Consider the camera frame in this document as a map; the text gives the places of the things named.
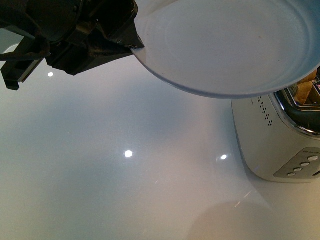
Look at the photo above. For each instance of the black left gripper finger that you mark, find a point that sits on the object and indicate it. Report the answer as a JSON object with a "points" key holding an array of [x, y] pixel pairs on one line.
{"points": [[118, 38]]}

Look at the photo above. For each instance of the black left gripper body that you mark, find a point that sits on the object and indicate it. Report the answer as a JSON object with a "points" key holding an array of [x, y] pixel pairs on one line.
{"points": [[61, 32]]}

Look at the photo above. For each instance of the light blue ceramic plate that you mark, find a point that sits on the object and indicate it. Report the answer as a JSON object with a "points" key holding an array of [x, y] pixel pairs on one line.
{"points": [[229, 48]]}

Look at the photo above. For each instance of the slice of brown bread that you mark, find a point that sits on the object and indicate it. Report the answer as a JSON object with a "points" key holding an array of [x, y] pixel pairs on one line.
{"points": [[304, 87]]}

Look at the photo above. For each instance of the silver two-slot toaster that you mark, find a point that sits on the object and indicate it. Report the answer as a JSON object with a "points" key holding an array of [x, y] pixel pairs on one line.
{"points": [[278, 137]]}

